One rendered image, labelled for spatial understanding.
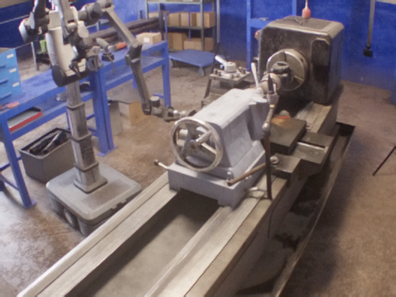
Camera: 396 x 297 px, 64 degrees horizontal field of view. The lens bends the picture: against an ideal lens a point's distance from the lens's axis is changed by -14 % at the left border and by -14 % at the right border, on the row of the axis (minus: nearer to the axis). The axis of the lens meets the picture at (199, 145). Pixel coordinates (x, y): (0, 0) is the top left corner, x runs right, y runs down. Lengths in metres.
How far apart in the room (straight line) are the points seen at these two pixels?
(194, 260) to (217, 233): 0.16
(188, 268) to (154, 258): 0.24
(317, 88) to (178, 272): 1.63
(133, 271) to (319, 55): 1.67
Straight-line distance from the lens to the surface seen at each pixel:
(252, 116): 1.59
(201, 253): 1.28
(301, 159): 1.74
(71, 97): 2.39
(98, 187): 2.66
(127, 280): 1.37
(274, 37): 2.45
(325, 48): 2.30
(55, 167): 3.34
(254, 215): 1.45
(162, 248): 1.47
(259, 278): 1.77
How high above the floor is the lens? 1.76
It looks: 29 degrees down
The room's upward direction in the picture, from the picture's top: 2 degrees counter-clockwise
